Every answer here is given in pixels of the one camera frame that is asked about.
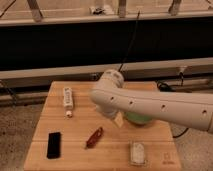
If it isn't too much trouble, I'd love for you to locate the red pepper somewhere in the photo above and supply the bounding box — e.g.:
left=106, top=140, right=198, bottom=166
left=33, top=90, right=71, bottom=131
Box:
left=86, top=127, right=103, bottom=148

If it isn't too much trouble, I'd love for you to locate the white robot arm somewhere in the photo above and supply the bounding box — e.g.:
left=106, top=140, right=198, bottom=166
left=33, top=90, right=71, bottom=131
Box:
left=90, top=69, right=213, bottom=134

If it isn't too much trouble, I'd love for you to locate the green bowl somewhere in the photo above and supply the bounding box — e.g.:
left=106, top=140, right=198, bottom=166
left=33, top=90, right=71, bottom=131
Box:
left=124, top=112, right=152, bottom=125

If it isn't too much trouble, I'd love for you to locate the black rectangular block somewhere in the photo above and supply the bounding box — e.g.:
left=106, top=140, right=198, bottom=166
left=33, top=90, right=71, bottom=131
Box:
left=47, top=132, right=61, bottom=159

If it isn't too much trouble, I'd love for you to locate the black cable by robot base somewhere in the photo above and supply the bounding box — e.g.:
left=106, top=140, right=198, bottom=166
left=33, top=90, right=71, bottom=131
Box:
left=156, top=71, right=190, bottom=139

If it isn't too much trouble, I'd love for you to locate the black hanging cable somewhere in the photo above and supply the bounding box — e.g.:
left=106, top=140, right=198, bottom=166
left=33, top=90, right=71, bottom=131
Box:
left=118, top=10, right=141, bottom=73

